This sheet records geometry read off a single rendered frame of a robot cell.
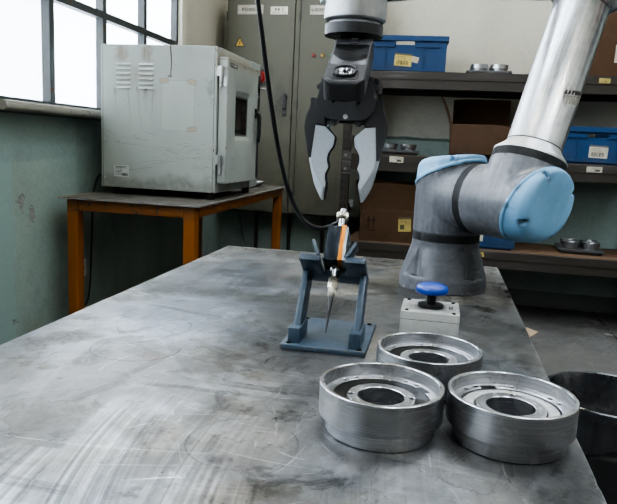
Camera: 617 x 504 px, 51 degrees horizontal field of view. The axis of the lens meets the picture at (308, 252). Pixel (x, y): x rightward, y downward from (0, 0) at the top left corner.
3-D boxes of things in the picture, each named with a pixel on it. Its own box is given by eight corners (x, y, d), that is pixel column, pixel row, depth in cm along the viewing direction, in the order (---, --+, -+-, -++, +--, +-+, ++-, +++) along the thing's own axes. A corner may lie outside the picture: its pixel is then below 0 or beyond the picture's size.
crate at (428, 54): (443, 80, 425) (446, 46, 421) (446, 74, 388) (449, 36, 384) (365, 78, 432) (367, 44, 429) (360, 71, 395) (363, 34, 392)
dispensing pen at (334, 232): (311, 324, 74) (331, 200, 81) (315, 336, 78) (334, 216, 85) (330, 326, 74) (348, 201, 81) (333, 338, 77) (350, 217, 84)
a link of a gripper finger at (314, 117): (335, 163, 80) (352, 93, 79) (333, 163, 79) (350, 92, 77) (300, 154, 81) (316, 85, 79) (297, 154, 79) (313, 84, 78)
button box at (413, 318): (457, 352, 77) (461, 313, 76) (398, 346, 78) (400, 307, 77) (456, 334, 84) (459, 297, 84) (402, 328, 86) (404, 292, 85)
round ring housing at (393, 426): (352, 466, 48) (356, 415, 47) (298, 411, 58) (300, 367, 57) (466, 446, 52) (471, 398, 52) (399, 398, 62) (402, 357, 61)
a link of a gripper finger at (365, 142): (387, 197, 84) (379, 125, 83) (383, 200, 78) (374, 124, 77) (363, 199, 84) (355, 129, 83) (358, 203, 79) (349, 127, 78)
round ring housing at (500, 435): (601, 466, 50) (608, 416, 49) (476, 472, 48) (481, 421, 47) (532, 411, 60) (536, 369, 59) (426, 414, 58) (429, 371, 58)
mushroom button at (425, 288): (445, 327, 78) (449, 287, 77) (412, 324, 79) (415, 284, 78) (445, 319, 82) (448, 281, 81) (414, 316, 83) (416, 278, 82)
